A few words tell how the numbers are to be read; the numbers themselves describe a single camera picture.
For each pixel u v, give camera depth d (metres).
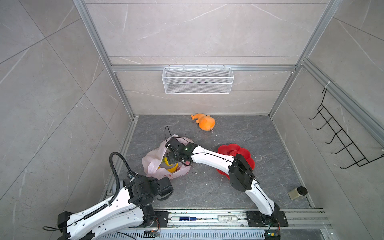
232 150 0.95
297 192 0.74
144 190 0.47
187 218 0.73
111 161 0.51
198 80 1.01
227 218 0.73
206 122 1.06
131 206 0.45
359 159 0.59
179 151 0.68
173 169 0.89
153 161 0.70
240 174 0.53
